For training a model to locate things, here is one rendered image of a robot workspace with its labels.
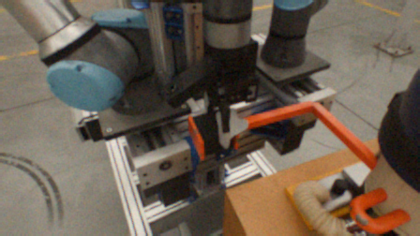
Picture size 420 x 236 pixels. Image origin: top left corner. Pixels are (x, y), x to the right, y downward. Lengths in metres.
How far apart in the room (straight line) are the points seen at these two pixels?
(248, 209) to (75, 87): 0.42
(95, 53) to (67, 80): 0.06
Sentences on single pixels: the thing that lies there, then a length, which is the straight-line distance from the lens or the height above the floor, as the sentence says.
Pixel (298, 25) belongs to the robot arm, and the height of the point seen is 1.17.
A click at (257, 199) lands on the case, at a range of 0.61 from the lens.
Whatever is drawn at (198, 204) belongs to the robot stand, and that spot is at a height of 0.21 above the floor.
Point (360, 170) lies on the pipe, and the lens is 0.67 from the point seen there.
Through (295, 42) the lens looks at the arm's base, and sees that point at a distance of 0.85.
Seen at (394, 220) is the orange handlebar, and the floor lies 1.09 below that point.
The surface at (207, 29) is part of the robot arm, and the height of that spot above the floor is 1.31.
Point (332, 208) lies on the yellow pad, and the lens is 0.62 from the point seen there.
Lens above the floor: 1.47
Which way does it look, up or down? 42 degrees down
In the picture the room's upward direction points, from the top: straight up
